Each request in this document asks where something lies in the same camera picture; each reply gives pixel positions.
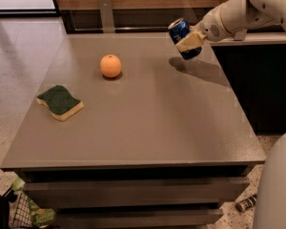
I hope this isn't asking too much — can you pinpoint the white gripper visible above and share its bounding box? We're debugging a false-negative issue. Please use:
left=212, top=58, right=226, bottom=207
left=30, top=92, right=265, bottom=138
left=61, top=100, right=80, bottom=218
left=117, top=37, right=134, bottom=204
left=175, top=1, right=236, bottom=52

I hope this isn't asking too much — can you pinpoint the blue pepsi can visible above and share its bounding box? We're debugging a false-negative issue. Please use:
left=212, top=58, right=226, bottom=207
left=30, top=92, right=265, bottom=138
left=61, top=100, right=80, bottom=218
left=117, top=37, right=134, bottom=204
left=168, top=17, right=202, bottom=60

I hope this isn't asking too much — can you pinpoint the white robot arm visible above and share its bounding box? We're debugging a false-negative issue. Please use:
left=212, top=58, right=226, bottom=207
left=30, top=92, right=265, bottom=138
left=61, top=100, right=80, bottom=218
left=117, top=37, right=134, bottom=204
left=176, top=0, right=286, bottom=229

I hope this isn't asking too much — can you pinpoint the orange fruit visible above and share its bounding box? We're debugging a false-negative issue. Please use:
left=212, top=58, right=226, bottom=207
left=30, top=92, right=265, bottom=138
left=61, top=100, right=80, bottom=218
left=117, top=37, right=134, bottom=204
left=100, top=54, right=122, bottom=78

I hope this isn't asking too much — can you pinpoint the grey drawer cabinet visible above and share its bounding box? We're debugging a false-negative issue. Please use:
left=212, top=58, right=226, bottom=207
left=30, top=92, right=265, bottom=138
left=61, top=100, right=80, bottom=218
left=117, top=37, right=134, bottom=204
left=2, top=33, right=265, bottom=220

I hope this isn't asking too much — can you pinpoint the green and yellow sponge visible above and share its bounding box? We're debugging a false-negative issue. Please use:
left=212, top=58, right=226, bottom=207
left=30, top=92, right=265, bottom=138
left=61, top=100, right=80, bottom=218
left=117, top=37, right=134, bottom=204
left=36, top=85, right=84, bottom=121

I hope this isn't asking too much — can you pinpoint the upper grey drawer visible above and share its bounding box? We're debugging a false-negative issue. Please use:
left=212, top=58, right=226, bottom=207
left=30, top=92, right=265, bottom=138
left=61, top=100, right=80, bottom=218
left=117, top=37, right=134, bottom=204
left=24, top=177, right=249, bottom=209

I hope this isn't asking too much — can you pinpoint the grey drawer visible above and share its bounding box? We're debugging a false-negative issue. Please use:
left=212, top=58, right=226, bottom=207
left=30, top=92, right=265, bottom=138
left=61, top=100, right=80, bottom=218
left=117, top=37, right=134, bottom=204
left=58, top=209, right=223, bottom=229
left=24, top=177, right=249, bottom=209

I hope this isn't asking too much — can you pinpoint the white power strip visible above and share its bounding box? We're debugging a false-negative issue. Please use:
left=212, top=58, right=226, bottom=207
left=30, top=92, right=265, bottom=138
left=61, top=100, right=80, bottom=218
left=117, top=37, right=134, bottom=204
left=235, top=194, right=257, bottom=213

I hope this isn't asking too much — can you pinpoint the lower grey drawer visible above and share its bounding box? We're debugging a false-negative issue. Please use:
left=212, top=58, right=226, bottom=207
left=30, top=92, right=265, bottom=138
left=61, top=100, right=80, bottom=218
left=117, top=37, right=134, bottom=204
left=58, top=209, right=223, bottom=229

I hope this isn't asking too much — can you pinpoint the green snack bag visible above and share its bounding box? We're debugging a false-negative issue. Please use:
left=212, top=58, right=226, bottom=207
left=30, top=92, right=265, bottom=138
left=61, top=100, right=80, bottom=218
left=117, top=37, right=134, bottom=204
left=11, top=177, right=55, bottom=229

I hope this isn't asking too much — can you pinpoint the black bag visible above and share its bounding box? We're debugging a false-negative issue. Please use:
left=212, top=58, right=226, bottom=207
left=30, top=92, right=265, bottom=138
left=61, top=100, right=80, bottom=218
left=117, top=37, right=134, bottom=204
left=0, top=188, right=17, bottom=229

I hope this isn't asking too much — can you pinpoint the right metal bracket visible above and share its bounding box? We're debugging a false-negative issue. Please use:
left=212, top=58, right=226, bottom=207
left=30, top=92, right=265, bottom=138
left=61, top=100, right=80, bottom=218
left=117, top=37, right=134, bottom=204
left=233, top=29, right=247, bottom=41

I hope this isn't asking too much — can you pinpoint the metal bracket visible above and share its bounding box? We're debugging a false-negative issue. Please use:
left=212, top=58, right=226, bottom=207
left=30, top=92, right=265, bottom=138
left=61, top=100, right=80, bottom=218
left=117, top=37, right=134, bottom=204
left=233, top=29, right=247, bottom=41
left=98, top=0, right=115, bottom=33

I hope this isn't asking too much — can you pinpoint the metal rail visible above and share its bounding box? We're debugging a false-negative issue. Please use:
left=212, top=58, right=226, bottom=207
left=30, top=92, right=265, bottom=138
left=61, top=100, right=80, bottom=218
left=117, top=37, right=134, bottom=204
left=74, top=27, right=168, bottom=33

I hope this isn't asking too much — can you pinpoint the left metal bracket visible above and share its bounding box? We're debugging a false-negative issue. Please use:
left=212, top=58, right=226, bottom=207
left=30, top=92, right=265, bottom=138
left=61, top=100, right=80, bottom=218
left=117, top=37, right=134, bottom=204
left=98, top=0, right=115, bottom=33

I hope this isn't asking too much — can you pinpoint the wire mesh basket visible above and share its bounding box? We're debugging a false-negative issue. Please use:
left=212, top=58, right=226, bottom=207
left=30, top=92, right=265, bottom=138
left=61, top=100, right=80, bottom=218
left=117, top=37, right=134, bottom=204
left=10, top=193, right=32, bottom=229

